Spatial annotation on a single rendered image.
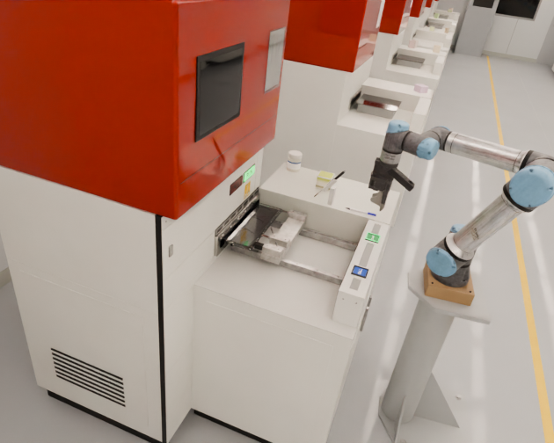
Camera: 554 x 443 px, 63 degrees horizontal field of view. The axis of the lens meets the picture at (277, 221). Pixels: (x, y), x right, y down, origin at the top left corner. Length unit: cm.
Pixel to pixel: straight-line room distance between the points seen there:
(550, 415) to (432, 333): 107
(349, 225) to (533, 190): 86
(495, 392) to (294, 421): 129
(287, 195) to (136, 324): 88
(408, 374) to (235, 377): 80
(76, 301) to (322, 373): 96
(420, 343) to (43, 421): 173
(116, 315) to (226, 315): 40
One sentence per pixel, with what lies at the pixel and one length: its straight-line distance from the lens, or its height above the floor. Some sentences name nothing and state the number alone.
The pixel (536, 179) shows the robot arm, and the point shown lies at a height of 145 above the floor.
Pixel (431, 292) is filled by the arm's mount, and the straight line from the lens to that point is 193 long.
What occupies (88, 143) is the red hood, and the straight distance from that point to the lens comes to 146.
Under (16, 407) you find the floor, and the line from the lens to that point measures 257.
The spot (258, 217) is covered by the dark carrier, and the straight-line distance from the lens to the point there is 205.
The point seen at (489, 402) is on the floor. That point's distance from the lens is 285.
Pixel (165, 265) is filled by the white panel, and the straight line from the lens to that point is 152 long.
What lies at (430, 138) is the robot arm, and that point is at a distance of 169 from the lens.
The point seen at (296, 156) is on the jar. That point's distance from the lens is 232.
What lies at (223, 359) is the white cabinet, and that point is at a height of 48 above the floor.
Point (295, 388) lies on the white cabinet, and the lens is 191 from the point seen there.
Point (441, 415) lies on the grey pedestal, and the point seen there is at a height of 7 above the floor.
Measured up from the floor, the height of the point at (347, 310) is 89.
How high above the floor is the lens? 195
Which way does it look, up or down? 31 degrees down
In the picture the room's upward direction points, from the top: 7 degrees clockwise
